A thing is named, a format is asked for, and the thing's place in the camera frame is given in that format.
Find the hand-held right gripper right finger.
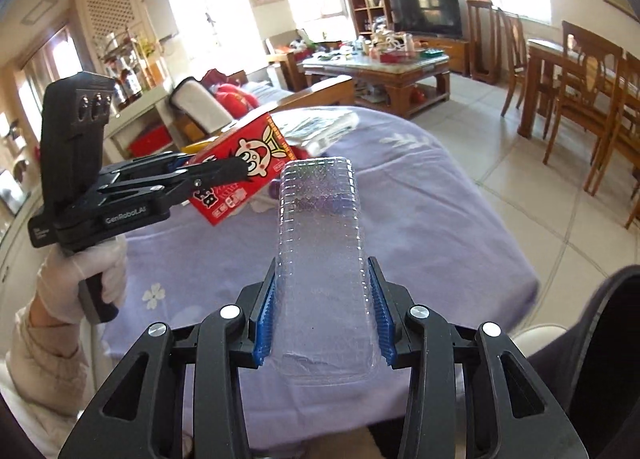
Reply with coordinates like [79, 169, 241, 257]
[366, 256, 591, 459]

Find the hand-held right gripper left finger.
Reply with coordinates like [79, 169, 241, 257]
[57, 256, 278, 459]

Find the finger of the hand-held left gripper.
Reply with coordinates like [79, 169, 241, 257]
[101, 152, 191, 186]
[99, 157, 250, 210]

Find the red cartoon snack box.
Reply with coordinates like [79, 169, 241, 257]
[182, 113, 298, 227]

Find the clear plastic container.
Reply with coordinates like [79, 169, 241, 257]
[274, 156, 383, 385]

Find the person's left forearm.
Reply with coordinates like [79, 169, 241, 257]
[0, 296, 121, 459]

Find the person's left hand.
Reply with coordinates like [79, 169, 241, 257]
[37, 236, 129, 326]

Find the white cushion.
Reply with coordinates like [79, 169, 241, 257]
[169, 78, 237, 134]

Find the red cushion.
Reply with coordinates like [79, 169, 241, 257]
[201, 68, 262, 116]

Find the silver foil packet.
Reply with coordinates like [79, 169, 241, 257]
[275, 109, 358, 156]

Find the wooden sofa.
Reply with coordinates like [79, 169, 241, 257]
[167, 70, 357, 140]

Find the purple floral tablecloth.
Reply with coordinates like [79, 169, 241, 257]
[102, 106, 543, 452]

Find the wooden armchair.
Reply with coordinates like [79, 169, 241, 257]
[264, 30, 312, 90]

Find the white lattice cabinet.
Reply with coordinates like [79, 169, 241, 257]
[74, 0, 172, 90]

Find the wooden coffee table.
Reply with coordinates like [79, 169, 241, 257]
[300, 45, 452, 120]

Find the wooden television stand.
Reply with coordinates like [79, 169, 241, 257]
[400, 35, 472, 76]

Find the flat screen television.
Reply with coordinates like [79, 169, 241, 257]
[387, 0, 462, 38]

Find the wooden dining chair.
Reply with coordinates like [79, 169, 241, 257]
[582, 51, 640, 198]
[465, 0, 502, 86]
[542, 20, 626, 166]
[499, 8, 532, 118]

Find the wooden dining table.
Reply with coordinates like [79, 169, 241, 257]
[517, 38, 640, 140]

